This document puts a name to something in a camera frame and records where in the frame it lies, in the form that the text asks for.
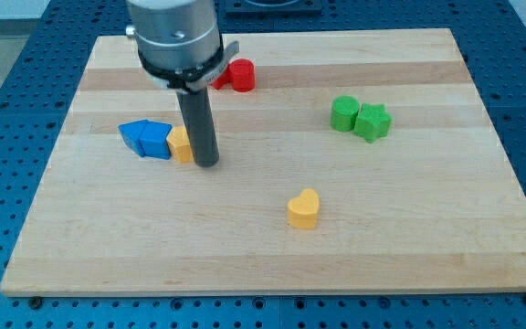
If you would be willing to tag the blue triangular block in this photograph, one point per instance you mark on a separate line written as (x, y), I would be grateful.
(131, 133)

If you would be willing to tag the red cylinder block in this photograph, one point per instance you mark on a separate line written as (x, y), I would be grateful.
(242, 75)

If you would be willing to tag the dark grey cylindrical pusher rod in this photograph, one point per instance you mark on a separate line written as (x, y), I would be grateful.
(199, 124)

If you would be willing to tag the light wooden board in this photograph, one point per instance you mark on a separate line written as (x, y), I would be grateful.
(433, 207)

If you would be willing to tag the green cylinder block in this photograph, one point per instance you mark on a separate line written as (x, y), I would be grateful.
(344, 110)

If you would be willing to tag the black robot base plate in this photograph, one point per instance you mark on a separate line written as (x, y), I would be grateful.
(270, 7)

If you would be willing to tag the yellow heart block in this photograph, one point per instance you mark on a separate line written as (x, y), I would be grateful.
(303, 210)

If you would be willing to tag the green star block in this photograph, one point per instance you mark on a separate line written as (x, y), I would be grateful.
(372, 122)

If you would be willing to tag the black cable tie clamp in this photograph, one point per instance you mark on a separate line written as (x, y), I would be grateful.
(196, 78)

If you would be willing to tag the yellow hexagon block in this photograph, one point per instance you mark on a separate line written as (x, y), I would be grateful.
(179, 145)

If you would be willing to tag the red block behind arm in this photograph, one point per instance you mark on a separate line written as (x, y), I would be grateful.
(222, 80)

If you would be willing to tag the blue pentagon block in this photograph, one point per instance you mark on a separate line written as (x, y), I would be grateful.
(153, 140)

